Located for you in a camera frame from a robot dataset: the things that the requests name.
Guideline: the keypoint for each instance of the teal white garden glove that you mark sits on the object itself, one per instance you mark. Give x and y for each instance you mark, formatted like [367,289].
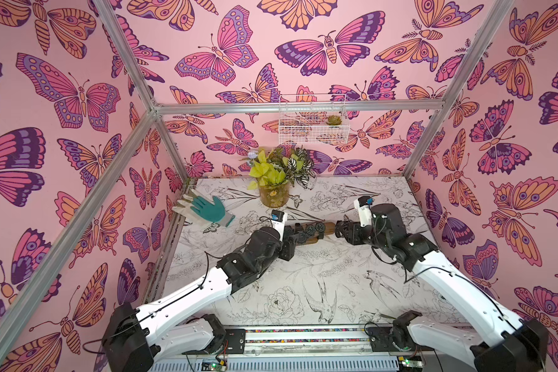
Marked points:
[202,209]

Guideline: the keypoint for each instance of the aluminium frame right post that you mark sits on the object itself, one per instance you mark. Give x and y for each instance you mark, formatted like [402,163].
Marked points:
[482,39]

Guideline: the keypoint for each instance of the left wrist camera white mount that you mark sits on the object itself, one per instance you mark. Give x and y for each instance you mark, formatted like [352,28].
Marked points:
[278,221]

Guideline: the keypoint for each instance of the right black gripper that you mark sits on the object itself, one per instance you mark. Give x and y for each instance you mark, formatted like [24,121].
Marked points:
[354,229]

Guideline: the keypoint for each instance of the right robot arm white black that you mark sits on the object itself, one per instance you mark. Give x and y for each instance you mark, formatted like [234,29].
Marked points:
[499,340]

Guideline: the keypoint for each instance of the aluminium frame left post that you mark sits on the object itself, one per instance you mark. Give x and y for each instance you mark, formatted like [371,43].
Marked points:
[22,310]

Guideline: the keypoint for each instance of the white wire basket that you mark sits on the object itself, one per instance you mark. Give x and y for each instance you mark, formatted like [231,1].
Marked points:
[304,128]

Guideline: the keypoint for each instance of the wooden watch stand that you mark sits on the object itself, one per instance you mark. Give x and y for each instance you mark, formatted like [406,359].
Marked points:
[330,230]

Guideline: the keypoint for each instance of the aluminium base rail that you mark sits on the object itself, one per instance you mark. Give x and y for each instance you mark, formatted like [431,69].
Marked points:
[302,337]

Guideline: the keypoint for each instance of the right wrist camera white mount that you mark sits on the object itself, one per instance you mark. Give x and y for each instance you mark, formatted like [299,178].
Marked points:
[362,205]

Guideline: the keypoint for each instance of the small succulent in basket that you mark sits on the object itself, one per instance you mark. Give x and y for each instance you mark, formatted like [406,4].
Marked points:
[334,120]

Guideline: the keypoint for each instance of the aluminium frame post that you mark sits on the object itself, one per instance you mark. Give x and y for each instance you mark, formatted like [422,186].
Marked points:
[482,39]
[22,310]

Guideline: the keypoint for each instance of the black wrist watch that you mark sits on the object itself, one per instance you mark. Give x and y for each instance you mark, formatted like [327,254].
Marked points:
[301,235]
[320,228]
[311,230]

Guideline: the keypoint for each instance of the glass vase with plants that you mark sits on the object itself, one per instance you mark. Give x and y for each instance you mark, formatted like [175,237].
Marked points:
[275,171]

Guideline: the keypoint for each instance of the aluminium frame back bar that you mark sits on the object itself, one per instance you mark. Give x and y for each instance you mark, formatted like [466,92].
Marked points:
[277,107]

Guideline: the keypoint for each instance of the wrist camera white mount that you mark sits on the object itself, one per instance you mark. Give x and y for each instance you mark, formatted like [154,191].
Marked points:
[278,221]
[362,205]

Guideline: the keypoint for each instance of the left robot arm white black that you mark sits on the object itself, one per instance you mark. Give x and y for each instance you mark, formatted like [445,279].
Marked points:
[233,272]

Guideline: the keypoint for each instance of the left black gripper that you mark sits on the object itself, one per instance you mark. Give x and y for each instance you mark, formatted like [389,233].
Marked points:
[287,249]

